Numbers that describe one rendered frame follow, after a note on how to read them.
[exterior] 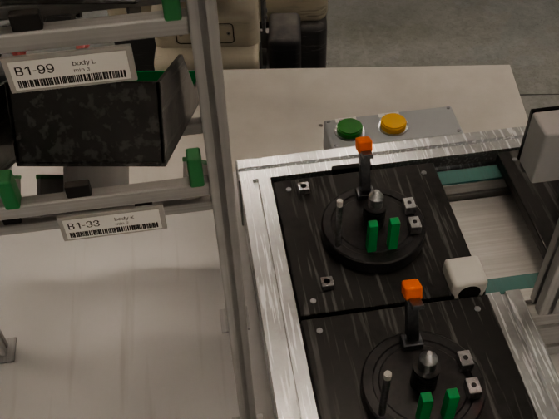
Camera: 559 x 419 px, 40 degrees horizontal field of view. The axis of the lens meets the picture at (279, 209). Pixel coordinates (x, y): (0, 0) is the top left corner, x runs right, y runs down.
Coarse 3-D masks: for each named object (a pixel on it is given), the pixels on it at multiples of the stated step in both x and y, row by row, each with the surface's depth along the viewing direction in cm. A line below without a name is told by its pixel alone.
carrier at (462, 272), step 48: (288, 192) 110; (336, 192) 110; (384, 192) 107; (432, 192) 109; (288, 240) 104; (336, 240) 99; (384, 240) 101; (432, 240) 103; (336, 288) 98; (384, 288) 98; (432, 288) 98; (480, 288) 97
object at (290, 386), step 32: (256, 192) 113; (256, 224) 107; (256, 256) 103; (256, 288) 103; (288, 288) 100; (288, 320) 96; (512, 320) 96; (288, 352) 94; (512, 352) 92; (544, 352) 92; (288, 384) 90; (544, 384) 90; (288, 416) 87; (544, 416) 87
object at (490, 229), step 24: (480, 168) 116; (456, 192) 115; (480, 192) 116; (504, 192) 117; (456, 216) 113; (480, 216) 113; (504, 216) 113; (480, 240) 110; (504, 240) 110; (528, 240) 110; (288, 264) 108; (504, 264) 107; (528, 264) 107; (504, 288) 100; (528, 288) 99; (552, 336) 100
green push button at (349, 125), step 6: (342, 120) 120; (348, 120) 120; (354, 120) 120; (342, 126) 119; (348, 126) 119; (354, 126) 119; (360, 126) 119; (342, 132) 119; (348, 132) 118; (354, 132) 118; (360, 132) 119; (348, 138) 119; (354, 138) 119
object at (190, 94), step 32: (32, 96) 64; (64, 96) 64; (96, 96) 64; (128, 96) 64; (160, 96) 64; (192, 96) 81; (32, 128) 65; (64, 128) 65; (96, 128) 65; (128, 128) 65; (160, 128) 65; (32, 160) 66; (64, 160) 66; (96, 160) 66; (128, 160) 66; (160, 160) 66
